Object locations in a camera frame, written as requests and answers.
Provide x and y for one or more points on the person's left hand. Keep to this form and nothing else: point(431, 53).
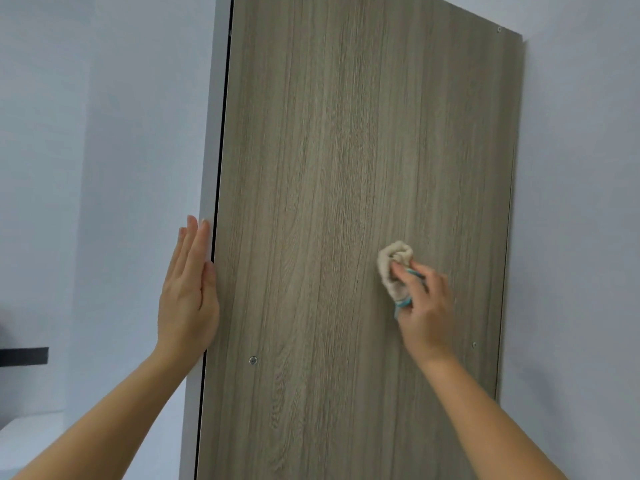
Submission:
point(187, 304)

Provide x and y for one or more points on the beige cloth with teal edge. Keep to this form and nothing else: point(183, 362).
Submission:
point(387, 264)

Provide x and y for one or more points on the person's right hand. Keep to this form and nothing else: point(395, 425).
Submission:
point(430, 324)

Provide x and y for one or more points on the black wall panel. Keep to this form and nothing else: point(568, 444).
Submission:
point(22, 357)

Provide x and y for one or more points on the white low cabinet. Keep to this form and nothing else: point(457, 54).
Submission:
point(30, 424)

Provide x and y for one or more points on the person's right forearm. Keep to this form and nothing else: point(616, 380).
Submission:
point(485, 424)

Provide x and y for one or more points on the person's left forearm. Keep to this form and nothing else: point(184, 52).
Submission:
point(110, 424)

